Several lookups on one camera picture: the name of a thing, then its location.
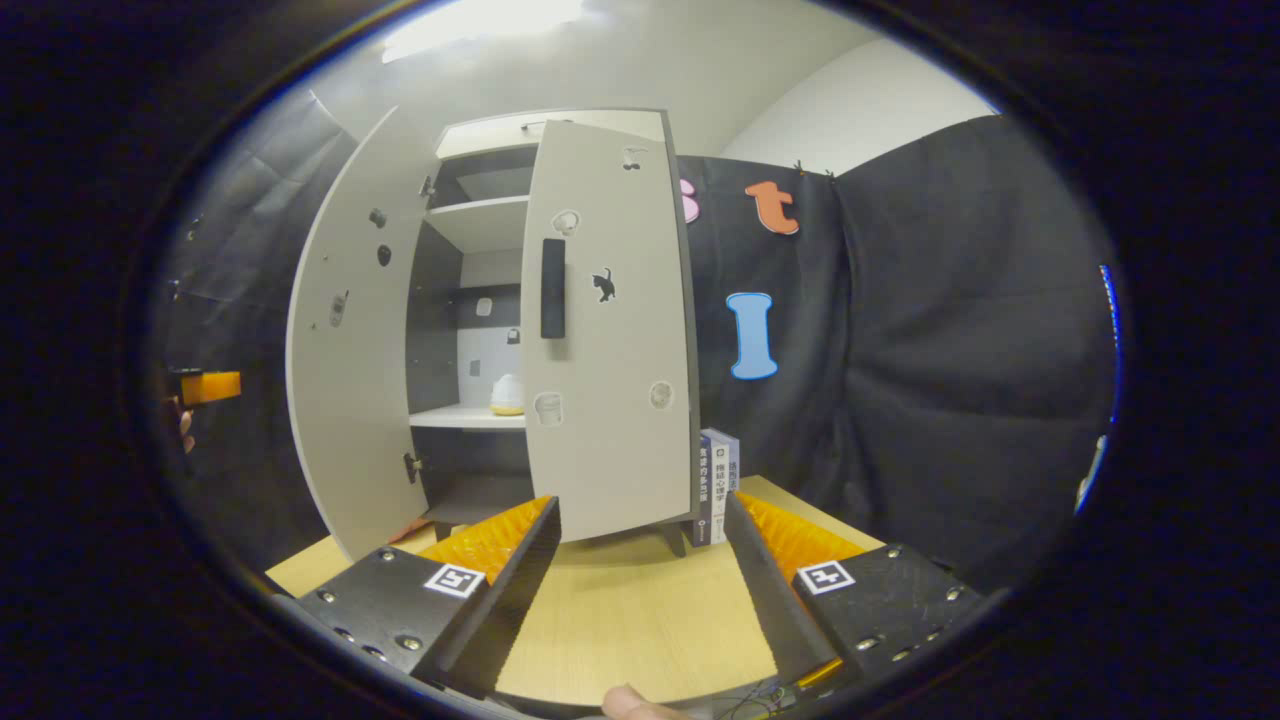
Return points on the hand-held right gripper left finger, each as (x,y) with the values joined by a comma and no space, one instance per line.
(520,600)

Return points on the dark blue book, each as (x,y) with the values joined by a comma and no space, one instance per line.
(702,490)

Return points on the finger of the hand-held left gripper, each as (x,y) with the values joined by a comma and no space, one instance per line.
(215,386)

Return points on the white cabinet door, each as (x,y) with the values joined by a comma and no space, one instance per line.
(620,400)
(350,400)

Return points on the white shoe cabinet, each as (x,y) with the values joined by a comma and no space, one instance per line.
(480,225)

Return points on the white book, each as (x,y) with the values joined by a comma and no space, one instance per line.
(722,480)

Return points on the metal door hinge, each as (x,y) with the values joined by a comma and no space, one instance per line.
(412,467)

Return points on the white striped canvas shoe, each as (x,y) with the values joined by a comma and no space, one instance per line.
(507,392)

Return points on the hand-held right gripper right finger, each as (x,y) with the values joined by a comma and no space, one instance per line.
(775,600)

